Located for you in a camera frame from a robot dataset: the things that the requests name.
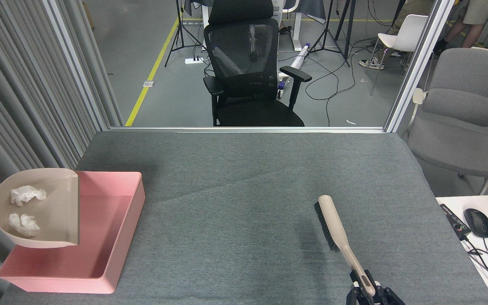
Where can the white and purple tube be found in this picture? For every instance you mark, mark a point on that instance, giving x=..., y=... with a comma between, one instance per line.
x=301, y=55

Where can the standing person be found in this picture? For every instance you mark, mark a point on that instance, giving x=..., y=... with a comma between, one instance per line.
x=479, y=10

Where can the seated person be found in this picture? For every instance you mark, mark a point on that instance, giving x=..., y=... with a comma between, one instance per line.
x=417, y=6

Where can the grey upholstered chair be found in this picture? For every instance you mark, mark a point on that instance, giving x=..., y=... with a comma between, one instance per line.
x=456, y=106

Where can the white plastic chair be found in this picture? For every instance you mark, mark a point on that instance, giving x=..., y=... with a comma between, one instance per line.
x=409, y=29

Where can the black tripod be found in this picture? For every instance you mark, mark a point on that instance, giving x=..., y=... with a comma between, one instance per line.
x=180, y=25
x=349, y=29

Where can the floor socket plate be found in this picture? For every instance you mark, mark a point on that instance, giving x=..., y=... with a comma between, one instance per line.
x=148, y=84

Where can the black audio interface box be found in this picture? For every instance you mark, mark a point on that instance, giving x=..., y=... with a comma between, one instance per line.
x=453, y=221

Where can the pink plastic bin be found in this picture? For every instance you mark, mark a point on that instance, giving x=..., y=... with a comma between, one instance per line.
x=100, y=220

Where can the beige plastic dustpan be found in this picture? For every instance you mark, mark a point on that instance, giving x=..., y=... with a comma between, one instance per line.
x=49, y=212

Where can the white power strip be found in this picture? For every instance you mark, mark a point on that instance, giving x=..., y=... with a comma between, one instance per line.
x=194, y=60

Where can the black computer mouse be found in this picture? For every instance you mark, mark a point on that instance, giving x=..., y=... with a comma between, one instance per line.
x=478, y=222

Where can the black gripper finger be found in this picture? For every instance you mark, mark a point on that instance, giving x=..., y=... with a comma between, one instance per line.
x=390, y=297
x=354, y=296

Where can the silver frame rail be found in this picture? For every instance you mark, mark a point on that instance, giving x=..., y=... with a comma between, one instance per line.
x=248, y=129

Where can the silver frame post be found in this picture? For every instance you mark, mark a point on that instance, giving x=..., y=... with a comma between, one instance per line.
x=420, y=63
x=79, y=63

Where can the black mesh office chair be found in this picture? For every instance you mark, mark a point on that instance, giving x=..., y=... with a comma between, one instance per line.
x=244, y=55

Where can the beige brush with black bristles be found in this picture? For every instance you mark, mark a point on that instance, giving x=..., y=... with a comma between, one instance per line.
x=333, y=220

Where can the white paper ball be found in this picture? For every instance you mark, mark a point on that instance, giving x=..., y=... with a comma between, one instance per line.
x=27, y=195
x=24, y=225

